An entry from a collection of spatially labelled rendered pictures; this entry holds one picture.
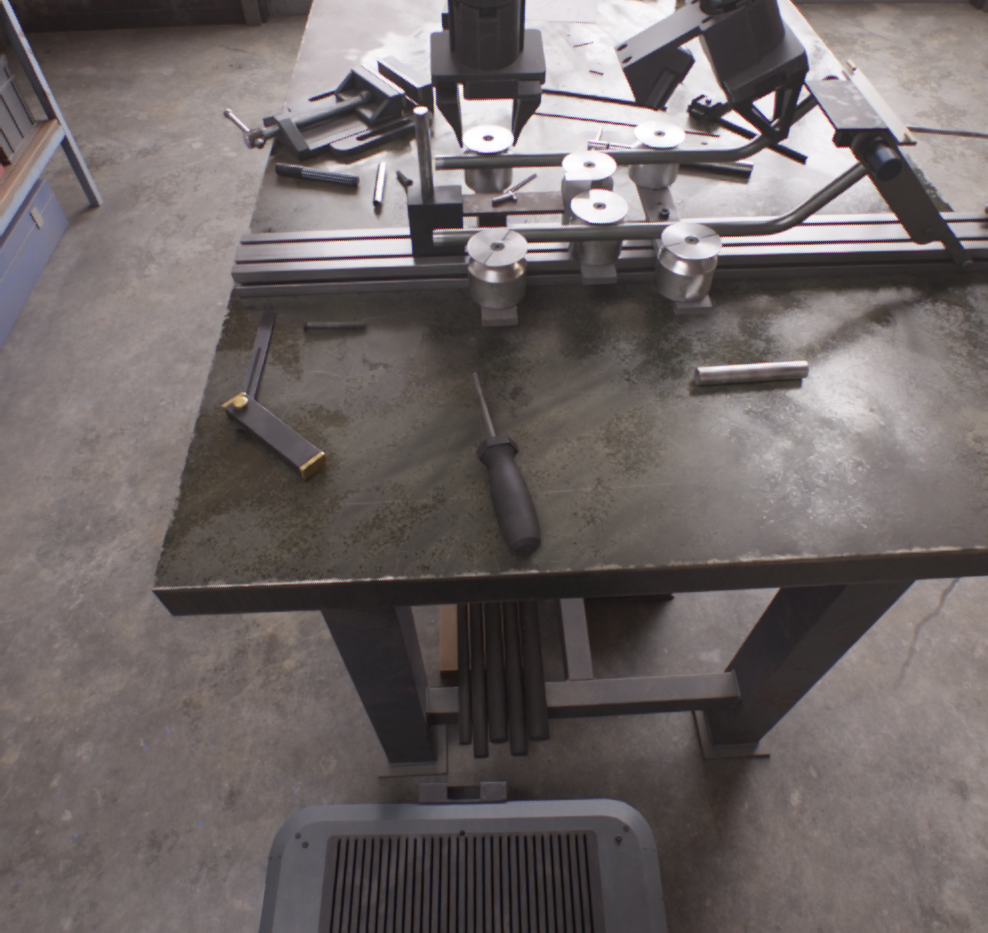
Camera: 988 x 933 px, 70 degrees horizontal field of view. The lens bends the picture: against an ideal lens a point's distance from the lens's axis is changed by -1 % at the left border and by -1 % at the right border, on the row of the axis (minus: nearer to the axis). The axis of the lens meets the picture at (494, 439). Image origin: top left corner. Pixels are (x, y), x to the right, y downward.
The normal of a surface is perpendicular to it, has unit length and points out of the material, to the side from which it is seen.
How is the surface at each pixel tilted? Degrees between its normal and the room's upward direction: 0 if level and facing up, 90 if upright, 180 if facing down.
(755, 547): 0
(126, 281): 0
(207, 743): 0
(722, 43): 90
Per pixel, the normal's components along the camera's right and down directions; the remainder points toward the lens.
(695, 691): 0.00, -0.62
